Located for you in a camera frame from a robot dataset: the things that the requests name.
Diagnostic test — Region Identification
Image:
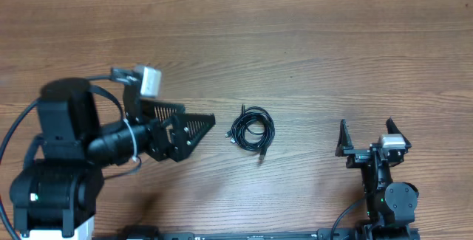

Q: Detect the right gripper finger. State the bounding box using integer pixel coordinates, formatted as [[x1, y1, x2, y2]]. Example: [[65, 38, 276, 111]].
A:
[[386, 117, 412, 148], [335, 119, 354, 157]]

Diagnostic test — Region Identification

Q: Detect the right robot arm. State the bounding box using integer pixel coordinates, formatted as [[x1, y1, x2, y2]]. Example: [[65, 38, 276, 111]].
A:
[[330, 118, 420, 239]]

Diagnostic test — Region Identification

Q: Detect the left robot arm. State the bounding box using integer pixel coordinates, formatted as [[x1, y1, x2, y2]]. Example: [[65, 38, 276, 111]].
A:
[[1, 78, 216, 239]]

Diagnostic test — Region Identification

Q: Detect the black cable silver USB plug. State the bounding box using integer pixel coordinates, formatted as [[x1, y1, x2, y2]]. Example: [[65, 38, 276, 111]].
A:
[[231, 106, 276, 161]]

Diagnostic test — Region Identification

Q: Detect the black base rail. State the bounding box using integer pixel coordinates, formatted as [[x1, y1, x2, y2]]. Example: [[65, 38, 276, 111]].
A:
[[92, 224, 421, 240]]

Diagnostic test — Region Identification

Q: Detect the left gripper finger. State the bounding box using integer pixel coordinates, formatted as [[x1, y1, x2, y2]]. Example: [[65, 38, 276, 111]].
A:
[[141, 100, 186, 121], [169, 113, 216, 162]]

